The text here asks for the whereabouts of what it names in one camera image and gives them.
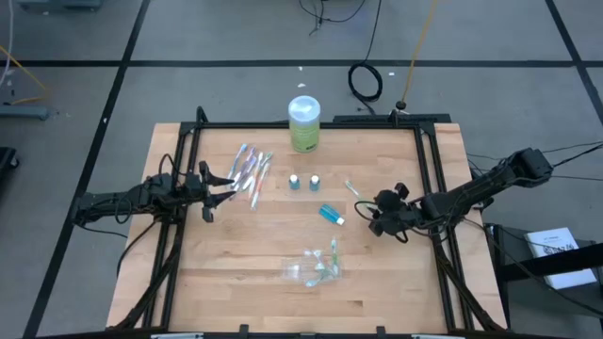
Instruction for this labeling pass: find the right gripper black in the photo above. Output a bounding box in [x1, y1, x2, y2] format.
[367, 182, 426, 239]

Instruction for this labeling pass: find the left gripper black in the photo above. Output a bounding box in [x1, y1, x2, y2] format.
[180, 160, 237, 223]

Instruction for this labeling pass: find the green disinfecting wipes canister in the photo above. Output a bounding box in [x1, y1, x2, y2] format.
[287, 94, 322, 154]

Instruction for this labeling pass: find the black equipment cart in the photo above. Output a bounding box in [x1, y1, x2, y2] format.
[484, 221, 603, 339]

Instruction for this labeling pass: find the white printed booklet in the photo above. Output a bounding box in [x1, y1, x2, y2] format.
[524, 227, 598, 291]

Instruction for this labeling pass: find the grey floor base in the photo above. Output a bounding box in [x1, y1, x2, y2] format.
[18, 0, 103, 11]
[0, 104, 51, 121]

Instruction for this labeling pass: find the black caster base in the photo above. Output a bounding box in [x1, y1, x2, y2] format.
[0, 146, 20, 173]

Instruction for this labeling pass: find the black aluminium table frame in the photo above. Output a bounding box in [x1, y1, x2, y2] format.
[106, 105, 510, 339]

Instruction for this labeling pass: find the coiled black floor cable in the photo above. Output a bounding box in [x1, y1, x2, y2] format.
[347, 0, 384, 104]

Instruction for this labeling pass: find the yellow floor cable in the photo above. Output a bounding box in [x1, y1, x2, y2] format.
[399, 0, 440, 110]

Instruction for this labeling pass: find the thin black floor cable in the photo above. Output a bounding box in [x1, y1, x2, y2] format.
[298, 0, 369, 37]

